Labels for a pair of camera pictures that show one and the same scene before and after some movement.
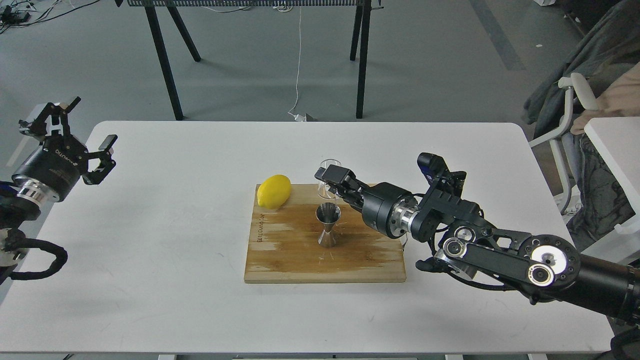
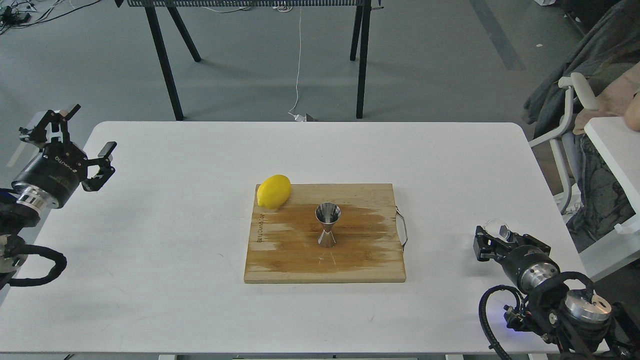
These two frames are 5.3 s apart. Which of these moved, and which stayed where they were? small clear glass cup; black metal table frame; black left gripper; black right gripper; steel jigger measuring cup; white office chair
Moved: black right gripper; small clear glass cup
Stayed: steel jigger measuring cup; black left gripper; black metal table frame; white office chair
